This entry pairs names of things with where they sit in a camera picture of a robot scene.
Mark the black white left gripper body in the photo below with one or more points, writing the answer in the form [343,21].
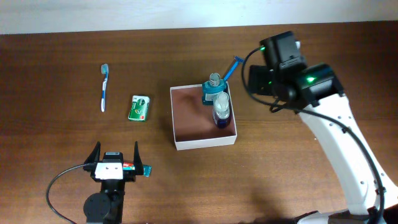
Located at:
[128,175]

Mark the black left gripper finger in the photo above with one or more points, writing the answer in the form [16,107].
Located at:
[138,165]
[94,155]

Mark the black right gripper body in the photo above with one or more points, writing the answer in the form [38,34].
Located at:
[266,79]

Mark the teal mouthwash bottle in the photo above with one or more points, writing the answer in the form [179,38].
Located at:
[212,88]

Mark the purple pump soap bottle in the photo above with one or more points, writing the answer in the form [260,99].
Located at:
[221,110]

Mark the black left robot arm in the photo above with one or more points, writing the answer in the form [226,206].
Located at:
[106,206]

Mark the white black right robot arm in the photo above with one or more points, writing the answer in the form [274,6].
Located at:
[317,96]

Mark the toothpaste tube under gripper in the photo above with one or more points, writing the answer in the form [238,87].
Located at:
[131,169]

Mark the blue disposable razor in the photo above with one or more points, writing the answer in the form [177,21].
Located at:
[237,61]

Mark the green Dettol soap box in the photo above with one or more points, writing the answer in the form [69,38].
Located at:
[139,108]

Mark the pink open cardboard box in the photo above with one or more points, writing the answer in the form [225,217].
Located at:
[192,121]

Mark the blue white toothbrush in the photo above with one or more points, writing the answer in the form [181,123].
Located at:
[105,72]

